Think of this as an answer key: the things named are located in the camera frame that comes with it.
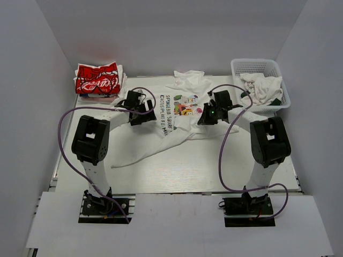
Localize white SpongeBob print t-shirt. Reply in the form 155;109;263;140
106;71;228;168

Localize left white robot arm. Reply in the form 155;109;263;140
71;88;156;214

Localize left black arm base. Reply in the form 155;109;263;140
78;190;136;224

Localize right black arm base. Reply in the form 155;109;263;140
218;193;275;228

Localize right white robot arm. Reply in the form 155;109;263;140
198;90;291;214

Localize white folded shirts under stack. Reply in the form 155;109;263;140
73;62;127;104

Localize red Coca-Cola folded t-shirt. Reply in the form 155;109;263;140
74;62;123;95

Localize white crumpled shirt in basket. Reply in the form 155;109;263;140
240;73;283;105

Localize dark green garment in basket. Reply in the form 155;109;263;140
269;99;281;106

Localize white perforated plastic basket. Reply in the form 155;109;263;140
231;58;290;113

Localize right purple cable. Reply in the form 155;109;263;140
207;84;289;221

